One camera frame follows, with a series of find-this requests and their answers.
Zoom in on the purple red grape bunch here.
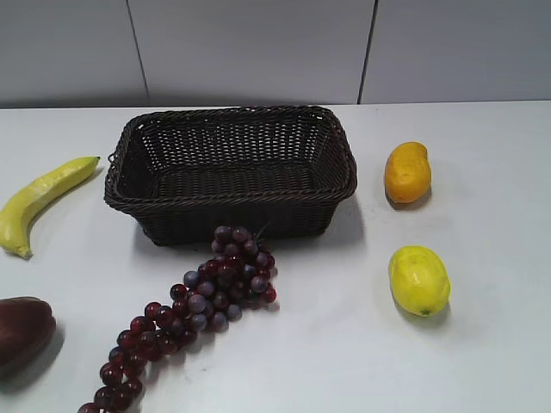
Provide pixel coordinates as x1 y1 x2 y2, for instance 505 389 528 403
79 225 277 412

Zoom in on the dark brown wicker basket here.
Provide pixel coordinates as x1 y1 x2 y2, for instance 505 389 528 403
104 106 357 246

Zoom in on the orange mango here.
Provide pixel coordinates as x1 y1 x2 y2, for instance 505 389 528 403
384 142 431 204

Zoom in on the yellow lemon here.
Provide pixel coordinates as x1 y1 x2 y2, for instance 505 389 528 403
388 245 451 317

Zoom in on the yellow banana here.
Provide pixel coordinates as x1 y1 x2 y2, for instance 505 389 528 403
1 157 100 260

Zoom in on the red apple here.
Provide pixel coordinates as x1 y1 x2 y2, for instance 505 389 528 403
1 297 57 379

